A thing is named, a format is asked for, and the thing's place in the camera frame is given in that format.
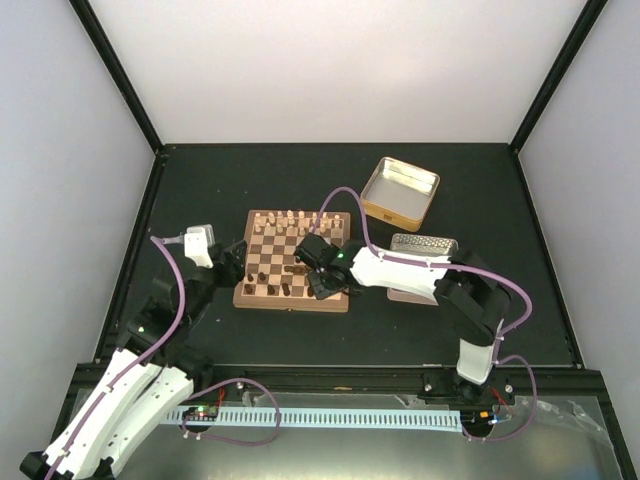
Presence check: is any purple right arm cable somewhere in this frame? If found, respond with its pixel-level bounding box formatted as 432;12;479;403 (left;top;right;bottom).
309;187;539;443

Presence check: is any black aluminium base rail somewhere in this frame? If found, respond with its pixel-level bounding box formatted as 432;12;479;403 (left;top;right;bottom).
64;362;609;406

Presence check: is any left controller circuit board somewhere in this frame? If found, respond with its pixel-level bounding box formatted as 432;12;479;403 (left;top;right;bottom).
182;405;219;422

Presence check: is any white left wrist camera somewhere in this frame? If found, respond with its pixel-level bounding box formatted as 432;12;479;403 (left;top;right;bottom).
183;224;215;269

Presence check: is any right controller circuit board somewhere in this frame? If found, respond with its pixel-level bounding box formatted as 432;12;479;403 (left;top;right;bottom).
460;410;501;426

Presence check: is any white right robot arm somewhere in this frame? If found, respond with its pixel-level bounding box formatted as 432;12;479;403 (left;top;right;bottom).
294;234;511;403

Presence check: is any white slotted cable duct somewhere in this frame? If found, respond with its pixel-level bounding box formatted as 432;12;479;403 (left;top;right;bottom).
161;406;462;433

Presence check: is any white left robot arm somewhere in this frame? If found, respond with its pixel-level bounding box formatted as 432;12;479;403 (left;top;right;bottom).
20;238;247;479

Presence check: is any silver patterned tin lid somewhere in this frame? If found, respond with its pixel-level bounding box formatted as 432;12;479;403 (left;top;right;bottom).
387;233;458;306

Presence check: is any pile of dark pieces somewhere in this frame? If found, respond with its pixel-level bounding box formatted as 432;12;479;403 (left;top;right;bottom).
283;265;309;275

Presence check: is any gold square tin box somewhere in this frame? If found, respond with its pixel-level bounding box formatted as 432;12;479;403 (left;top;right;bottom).
360;157;440;233

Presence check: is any white rook far left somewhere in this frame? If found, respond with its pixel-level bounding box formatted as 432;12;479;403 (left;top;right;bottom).
254;212;265;227

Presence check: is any black frame post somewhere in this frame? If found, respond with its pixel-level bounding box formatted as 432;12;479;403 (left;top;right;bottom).
69;0;164;154
509;0;608;155

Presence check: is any left black frame post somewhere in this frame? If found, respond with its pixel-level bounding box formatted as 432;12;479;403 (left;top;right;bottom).
69;0;164;154

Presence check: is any controller circuit board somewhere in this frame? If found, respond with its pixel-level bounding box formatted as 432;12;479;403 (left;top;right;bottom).
460;410;501;426
182;405;219;422

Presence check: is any right black frame post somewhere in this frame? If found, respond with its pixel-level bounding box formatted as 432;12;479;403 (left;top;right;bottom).
509;0;608;155

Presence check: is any wooden chess board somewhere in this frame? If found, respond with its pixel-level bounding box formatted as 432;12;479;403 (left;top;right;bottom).
233;210;351;313

